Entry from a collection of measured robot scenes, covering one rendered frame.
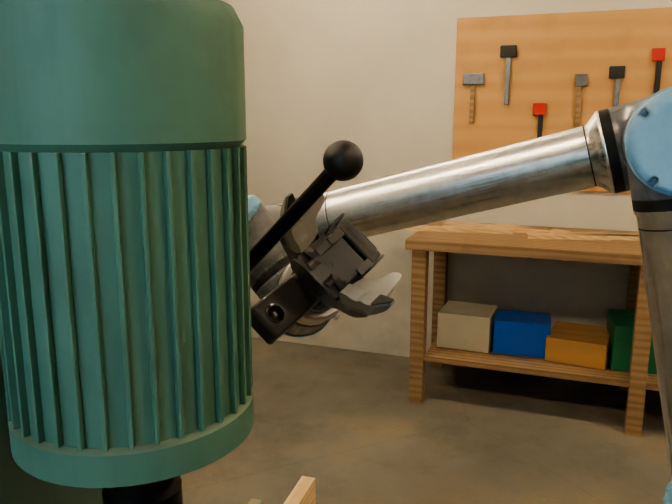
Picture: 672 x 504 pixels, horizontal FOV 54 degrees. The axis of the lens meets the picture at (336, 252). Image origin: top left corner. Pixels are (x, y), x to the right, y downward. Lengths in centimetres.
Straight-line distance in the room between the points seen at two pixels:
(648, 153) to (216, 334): 52
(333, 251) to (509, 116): 300
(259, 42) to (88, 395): 380
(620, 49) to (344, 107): 149
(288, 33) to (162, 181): 370
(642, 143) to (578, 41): 294
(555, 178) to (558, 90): 275
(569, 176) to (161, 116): 66
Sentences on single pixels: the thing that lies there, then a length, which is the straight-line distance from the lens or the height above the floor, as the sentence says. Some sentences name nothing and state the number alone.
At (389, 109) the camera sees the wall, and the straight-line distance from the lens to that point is 385.
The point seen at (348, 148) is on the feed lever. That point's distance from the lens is 55.
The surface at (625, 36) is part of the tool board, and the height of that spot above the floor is 182.
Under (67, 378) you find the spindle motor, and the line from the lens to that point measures 45.
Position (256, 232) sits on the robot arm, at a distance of 94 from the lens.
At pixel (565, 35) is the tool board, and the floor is 184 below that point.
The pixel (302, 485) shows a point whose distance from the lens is 95.
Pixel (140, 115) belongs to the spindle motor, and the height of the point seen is 143.
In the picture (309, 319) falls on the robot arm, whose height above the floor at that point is 118.
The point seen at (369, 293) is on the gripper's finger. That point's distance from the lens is 69.
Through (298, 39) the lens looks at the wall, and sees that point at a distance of 407.
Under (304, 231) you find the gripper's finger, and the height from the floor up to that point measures 131.
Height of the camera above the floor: 143
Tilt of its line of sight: 12 degrees down
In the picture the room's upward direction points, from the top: straight up
